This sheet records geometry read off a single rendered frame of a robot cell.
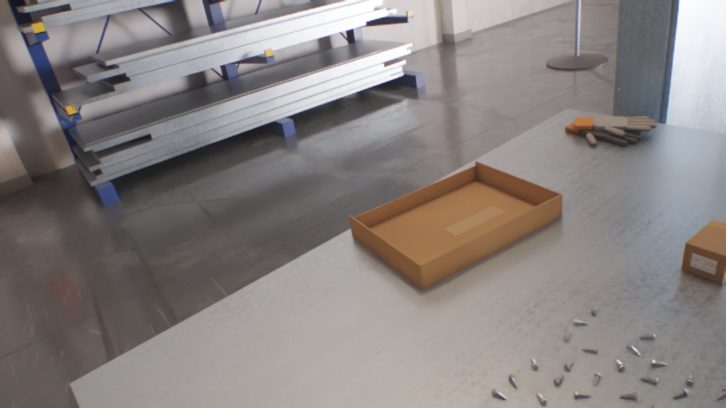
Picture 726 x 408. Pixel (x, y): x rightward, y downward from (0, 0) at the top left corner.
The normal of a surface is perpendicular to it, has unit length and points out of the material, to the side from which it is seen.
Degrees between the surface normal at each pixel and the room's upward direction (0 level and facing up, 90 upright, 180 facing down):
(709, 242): 0
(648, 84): 90
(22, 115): 90
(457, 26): 90
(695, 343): 0
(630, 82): 90
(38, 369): 0
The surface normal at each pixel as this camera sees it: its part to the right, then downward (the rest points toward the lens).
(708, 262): -0.80, 0.38
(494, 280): -0.15, -0.88
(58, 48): 0.59, 0.29
